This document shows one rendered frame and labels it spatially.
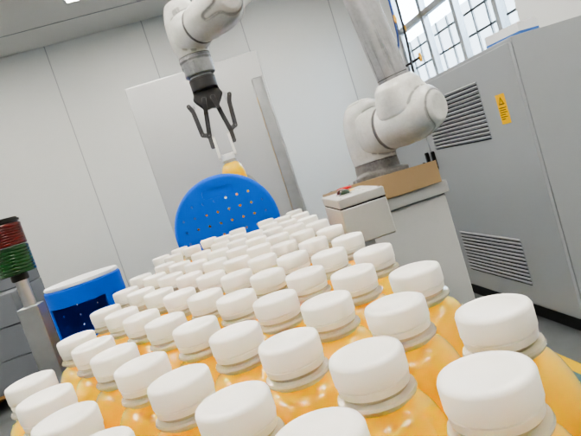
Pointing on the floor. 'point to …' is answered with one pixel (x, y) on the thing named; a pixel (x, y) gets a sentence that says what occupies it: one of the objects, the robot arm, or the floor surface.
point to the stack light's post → (41, 337)
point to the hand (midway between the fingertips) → (224, 146)
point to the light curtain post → (277, 143)
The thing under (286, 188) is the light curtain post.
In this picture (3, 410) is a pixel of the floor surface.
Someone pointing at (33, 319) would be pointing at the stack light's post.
